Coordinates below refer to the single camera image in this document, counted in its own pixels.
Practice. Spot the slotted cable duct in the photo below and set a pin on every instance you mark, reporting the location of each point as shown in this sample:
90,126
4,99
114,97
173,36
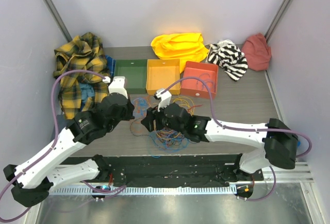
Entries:
130,191

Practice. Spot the green plastic tray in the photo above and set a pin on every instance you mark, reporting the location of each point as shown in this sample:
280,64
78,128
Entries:
135,72

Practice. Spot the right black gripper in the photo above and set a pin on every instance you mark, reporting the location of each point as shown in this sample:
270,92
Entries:
148,121

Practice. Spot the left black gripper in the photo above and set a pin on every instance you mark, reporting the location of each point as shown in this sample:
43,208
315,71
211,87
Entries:
129,115

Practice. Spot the yellow plaid flannel shirt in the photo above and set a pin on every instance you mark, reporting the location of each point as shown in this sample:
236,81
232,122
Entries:
81,91

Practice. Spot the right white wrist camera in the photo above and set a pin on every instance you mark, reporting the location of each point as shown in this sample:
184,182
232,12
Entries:
164,98

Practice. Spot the red orange plastic tray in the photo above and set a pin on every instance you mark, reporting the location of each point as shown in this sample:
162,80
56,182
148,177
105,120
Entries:
205,83

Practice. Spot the right aluminium corner rail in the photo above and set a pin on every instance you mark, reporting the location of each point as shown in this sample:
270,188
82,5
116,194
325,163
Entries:
277,18

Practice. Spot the pink red cloth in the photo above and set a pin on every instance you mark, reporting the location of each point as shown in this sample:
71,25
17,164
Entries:
257,52

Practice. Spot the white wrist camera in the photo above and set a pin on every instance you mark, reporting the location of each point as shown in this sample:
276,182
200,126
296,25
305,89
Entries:
116,85
164,98

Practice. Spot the aluminium corner rail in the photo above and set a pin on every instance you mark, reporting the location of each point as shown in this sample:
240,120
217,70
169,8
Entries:
58,20
277,18

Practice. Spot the blue towel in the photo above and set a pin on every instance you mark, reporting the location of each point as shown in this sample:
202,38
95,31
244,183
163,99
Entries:
111,64

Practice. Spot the left aluminium corner rail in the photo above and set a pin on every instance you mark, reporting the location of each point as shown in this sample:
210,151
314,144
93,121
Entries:
58,20

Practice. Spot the yellow plastic tray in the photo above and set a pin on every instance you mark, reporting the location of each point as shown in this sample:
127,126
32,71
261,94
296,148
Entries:
161,74

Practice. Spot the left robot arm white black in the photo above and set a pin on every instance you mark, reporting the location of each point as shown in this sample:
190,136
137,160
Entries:
34,180

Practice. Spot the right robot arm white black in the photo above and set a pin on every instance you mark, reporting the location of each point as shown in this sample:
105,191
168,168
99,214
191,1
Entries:
273,142

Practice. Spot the yellow cloth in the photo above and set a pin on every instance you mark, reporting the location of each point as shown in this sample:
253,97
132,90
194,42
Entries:
185,46

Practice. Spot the black white striped cloth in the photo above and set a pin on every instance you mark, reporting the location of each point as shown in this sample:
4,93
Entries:
229,57

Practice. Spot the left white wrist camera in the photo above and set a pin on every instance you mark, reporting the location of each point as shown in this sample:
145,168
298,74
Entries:
116,85

